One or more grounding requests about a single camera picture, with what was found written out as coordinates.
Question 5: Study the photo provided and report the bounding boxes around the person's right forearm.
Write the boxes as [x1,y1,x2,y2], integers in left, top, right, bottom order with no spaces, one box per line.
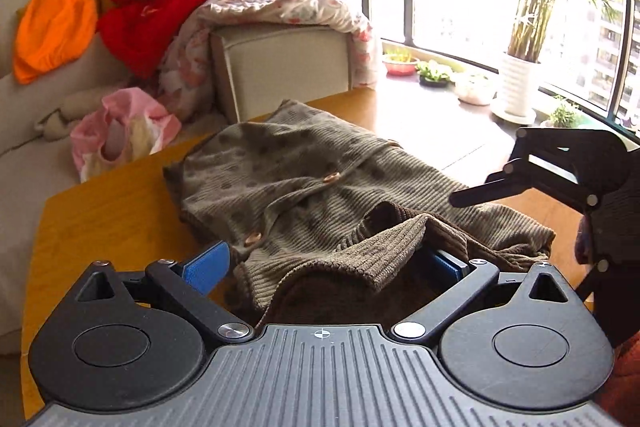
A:
[597,331,640,427]

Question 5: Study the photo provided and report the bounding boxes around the black pot with green plant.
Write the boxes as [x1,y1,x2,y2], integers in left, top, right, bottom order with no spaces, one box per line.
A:
[416,60,454,88]

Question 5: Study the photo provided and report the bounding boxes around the red jacket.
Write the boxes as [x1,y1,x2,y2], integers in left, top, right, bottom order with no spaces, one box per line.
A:
[96,0,262,81]

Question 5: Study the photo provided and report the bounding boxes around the white bowl planter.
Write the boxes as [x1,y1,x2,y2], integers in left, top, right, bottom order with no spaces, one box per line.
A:
[452,71,497,106]

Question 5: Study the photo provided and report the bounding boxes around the beige sofa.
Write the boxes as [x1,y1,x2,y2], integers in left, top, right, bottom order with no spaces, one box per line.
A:
[0,0,231,355]

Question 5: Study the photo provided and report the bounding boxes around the pink plastic bag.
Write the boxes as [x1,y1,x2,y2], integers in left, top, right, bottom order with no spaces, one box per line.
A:
[69,87,183,184]

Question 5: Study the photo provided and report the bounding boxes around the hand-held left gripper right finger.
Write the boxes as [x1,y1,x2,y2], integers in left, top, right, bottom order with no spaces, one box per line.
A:
[392,249,577,349]

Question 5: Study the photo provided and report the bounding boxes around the orange pumpkin cushion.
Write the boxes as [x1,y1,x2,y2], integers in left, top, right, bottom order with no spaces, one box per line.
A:
[12,0,99,86]

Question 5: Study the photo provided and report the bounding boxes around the brown knit cardigan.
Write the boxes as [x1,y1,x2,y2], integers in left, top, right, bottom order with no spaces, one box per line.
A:
[163,99,557,327]

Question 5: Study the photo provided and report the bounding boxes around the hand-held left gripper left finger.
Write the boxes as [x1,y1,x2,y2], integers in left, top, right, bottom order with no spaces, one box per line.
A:
[75,241,254,344]

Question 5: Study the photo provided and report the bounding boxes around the small green potted plant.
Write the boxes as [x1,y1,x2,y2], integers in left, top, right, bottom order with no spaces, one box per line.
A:
[539,95,585,130]

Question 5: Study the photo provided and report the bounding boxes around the potted palm plant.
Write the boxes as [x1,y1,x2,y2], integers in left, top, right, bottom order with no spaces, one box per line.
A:
[491,0,640,124]

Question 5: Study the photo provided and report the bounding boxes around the pink bowl with sprouts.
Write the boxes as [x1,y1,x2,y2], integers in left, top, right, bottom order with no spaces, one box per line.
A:
[382,48,419,78]

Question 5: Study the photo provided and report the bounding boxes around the floral quilt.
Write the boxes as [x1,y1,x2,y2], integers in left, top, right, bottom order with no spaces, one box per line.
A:
[159,0,384,124]

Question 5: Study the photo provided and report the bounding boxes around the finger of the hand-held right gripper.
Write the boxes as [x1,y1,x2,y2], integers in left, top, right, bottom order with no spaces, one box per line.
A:
[514,126,603,158]
[448,156,587,214]

